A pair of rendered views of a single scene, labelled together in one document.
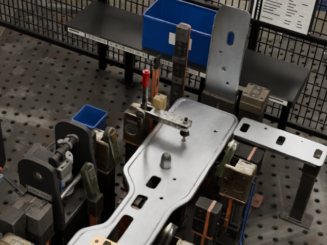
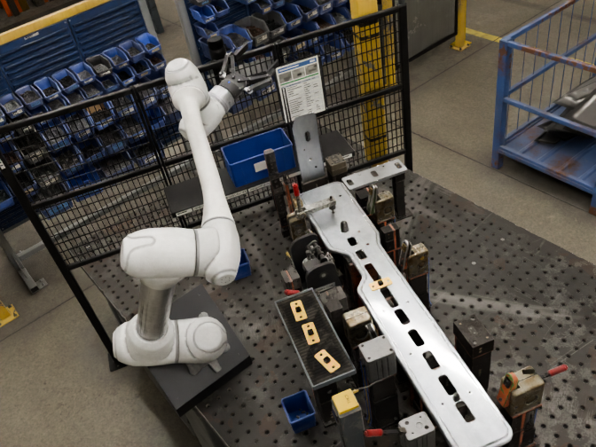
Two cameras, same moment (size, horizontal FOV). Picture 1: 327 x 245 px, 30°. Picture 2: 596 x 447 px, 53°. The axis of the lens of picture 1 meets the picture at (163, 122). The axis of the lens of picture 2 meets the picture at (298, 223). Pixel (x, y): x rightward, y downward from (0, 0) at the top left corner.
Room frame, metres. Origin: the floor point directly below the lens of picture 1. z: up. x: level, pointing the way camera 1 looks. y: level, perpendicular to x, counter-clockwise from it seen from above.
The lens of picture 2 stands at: (-0.12, 1.19, 2.67)
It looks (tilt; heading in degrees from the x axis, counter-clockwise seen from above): 41 degrees down; 325
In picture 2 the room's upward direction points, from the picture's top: 12 degrees counter-clockwise
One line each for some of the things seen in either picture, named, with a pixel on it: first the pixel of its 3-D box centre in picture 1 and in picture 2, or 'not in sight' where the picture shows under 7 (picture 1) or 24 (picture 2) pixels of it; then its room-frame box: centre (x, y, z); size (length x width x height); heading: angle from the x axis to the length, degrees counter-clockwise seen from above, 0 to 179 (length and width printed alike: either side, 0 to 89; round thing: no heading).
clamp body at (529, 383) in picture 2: not in sight; (517, 411); (0.35, 0.17, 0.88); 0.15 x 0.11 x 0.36; 67
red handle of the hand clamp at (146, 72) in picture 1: (145, 91); (297, 199); (1.45, 0.06, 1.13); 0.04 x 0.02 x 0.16; 157
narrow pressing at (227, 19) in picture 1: (226, 54); (309, 148); (1.63, -0.18, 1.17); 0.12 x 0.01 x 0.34; 67
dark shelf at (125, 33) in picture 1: (184, 49); (259, 171); (1.87, -0.05, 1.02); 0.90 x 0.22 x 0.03; 67
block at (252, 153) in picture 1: (241, 183); (368, 215); (1.39, -0.27, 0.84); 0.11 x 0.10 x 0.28; 67
